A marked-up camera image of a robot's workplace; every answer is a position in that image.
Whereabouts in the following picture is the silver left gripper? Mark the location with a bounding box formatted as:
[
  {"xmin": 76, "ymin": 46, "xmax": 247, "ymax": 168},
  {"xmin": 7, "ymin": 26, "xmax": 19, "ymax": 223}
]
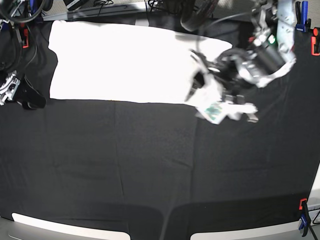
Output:
[{"xmin": 184, "ymin": 48, "xmax": 276, "ymax": 125}]

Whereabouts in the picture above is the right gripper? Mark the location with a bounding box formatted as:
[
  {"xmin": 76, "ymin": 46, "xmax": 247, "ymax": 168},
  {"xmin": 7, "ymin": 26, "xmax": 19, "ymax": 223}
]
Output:
[{"xmin": 0, "ymin": 70, "xmax": 47, "ymax": 110}]

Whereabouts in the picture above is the white printed t-shirt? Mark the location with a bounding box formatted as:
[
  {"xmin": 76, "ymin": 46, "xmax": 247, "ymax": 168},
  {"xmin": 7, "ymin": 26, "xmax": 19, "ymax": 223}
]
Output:
[{"xmin": 47, "ymin": 19, "xmax": 233, "ymax": 105}]

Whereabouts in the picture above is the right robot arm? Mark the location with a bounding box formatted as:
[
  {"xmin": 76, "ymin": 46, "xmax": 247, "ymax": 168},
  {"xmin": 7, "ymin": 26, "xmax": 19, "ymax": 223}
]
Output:
[{"xmin": 0, "ymin": 0, "xmax": 54, "ymax": 110}]

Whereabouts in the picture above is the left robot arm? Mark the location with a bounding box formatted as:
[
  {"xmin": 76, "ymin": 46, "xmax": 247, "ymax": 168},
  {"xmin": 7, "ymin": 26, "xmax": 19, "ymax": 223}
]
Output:
[{"xmin": 186, "ymin": 0, "xmax": 297, "ymax": 125}]

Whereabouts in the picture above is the orange black clamp far left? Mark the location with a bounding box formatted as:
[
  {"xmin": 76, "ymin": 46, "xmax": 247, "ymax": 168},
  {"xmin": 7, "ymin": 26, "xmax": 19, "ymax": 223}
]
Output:
[{"xmin": 14, "ymin": 23, "xmax": 30, "ymax": 49}]

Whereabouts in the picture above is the blue clamp far right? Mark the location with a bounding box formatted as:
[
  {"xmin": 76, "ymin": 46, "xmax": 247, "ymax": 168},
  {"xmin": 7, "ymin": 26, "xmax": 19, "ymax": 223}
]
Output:
[{"xmin": 295, "ymin": 0, "xmax": 311, "ymax": 33}]

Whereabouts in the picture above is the blue clamp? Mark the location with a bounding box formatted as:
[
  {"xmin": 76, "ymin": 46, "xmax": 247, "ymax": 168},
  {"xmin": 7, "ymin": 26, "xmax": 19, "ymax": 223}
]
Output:
[
  {"xmin": 295, "ymin": 0, "xmax": 311, "ymax": 33},
  {"xmin": 298, "ymin": 198, "xmax": 311, "ymax": 237}
]

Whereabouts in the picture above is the orange clamp far right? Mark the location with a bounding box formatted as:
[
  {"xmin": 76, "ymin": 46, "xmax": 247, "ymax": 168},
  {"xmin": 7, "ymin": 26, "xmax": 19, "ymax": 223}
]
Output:
[{"xmin": 311, "ymin": 27, "xmax": 320, "ymax": 56}]

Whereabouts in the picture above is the blue clamp near right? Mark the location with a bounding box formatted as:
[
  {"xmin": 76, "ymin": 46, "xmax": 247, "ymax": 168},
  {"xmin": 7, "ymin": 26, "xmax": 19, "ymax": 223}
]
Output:
[{"xmin": 298, "ymin": 198, "xmax": 311, "ymax": 237}]

